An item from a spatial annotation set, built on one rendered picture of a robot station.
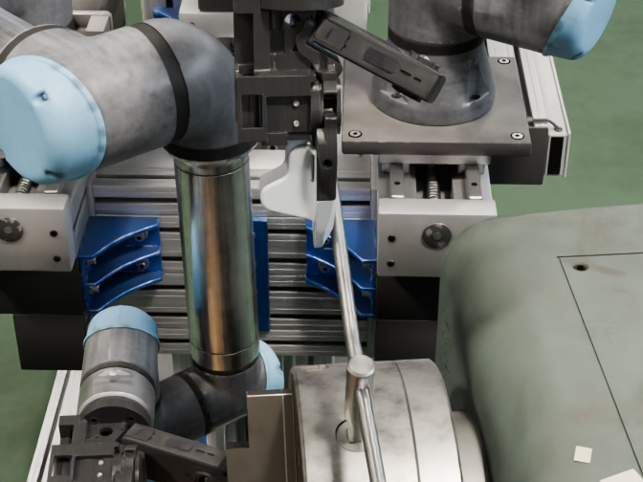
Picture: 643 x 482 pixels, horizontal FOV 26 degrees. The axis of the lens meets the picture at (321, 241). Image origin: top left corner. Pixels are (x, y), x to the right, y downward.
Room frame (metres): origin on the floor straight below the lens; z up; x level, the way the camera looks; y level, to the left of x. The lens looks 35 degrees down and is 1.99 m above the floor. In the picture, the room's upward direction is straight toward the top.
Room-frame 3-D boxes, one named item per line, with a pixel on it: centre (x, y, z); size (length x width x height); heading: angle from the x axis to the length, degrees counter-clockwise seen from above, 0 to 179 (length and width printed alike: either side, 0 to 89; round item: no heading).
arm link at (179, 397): (1.11, 0.19, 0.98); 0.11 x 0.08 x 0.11; 127
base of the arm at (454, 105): (1.52, -0.14, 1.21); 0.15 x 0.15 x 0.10
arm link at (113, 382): (1.02, 0.20, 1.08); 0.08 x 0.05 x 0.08; 94
